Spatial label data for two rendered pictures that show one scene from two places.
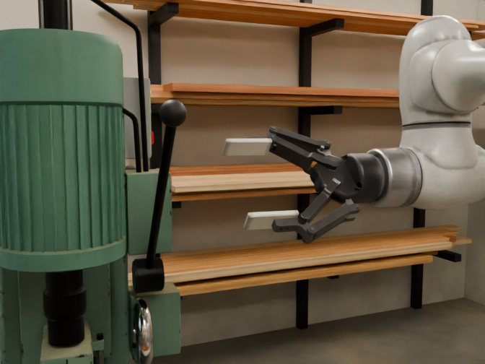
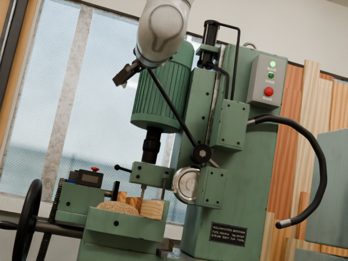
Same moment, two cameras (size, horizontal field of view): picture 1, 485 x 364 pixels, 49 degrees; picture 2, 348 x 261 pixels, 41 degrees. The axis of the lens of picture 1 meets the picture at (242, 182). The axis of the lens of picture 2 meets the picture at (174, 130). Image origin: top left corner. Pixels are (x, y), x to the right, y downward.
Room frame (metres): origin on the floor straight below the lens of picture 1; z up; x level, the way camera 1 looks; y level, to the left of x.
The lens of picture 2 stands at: (1.05, -1.27, 0.92)
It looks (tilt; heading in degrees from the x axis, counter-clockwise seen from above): 10 degrees up; 99
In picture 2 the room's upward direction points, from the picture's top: 10 degrees clockwise
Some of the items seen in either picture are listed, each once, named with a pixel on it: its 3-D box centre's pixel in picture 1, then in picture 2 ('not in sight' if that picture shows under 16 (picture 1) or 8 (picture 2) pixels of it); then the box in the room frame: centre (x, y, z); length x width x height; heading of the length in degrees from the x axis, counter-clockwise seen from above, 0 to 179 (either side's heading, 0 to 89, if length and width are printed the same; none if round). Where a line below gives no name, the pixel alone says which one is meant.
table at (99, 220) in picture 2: not in sight; (104, 217); (0.64, 0.25, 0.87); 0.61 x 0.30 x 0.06; 108
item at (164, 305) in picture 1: (154, 318); (210, 188); (0.97, 0.17, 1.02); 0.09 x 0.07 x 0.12; 108
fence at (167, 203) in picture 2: not in sight; (150, 208); (0.78, 0.29, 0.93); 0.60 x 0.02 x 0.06; 108
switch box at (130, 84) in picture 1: (133, 118); (266, 82); (1.09, 0.23, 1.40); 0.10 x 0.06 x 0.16; 18
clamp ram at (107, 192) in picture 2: not in sight; (105, 192); (0.63, 0.24, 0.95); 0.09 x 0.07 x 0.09; 108
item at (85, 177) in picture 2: not in sight; (85, 177); (0.56, 0.21, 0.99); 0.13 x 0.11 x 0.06; 108
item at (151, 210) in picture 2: not in sight; (140, 208); (0.75, 0.24, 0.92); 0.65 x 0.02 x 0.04; 108
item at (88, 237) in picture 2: not in sight; (115, 235); (0.69, 0.24, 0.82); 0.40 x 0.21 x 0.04; 108
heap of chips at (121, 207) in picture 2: not in sight; (118, 206); (0.73, 0.02, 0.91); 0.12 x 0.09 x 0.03; 18
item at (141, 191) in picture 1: (147, 210); (229, 126); (1.00, 0.18, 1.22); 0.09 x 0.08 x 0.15; 18
